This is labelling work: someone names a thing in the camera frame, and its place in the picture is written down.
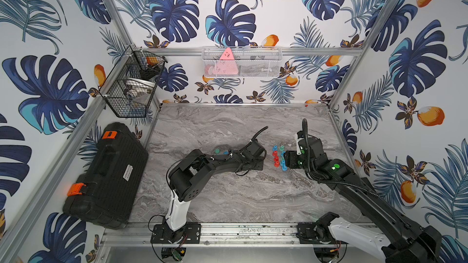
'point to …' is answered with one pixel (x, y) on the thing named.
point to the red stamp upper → (275, 153)
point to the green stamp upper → (282, 148)
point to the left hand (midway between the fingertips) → (260, 161)
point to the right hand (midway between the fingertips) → (290, 153)
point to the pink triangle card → (226, 65)
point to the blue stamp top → (275, 148)
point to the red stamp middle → (276, 159)
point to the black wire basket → (129, 91)
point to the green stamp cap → (217, 151)
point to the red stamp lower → (276, 164)
